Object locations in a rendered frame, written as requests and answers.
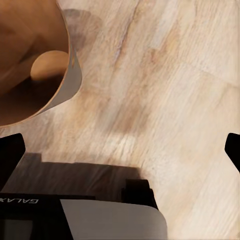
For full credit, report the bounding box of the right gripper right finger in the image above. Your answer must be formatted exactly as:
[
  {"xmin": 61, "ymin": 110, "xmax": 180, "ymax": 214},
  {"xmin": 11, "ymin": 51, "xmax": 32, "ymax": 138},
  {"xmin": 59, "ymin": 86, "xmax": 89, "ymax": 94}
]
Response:
[{"xmin": 224, "ymin": 132, "xmax": 240, "ymax": 172}]

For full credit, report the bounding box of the trash can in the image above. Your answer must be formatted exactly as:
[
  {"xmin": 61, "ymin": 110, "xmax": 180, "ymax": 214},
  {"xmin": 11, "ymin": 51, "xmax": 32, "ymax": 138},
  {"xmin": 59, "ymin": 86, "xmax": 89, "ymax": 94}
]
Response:
[{"xmin": 0, "ymin": 0, "xmax": 82, "ymax": 128}]

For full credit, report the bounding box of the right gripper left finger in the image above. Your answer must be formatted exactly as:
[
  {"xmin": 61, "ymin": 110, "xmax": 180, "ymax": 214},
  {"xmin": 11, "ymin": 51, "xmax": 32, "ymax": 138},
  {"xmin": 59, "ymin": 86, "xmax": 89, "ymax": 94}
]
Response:
[{"xmin": 0, "ymin": 133, "xmax": 26, "ymax": 192}]

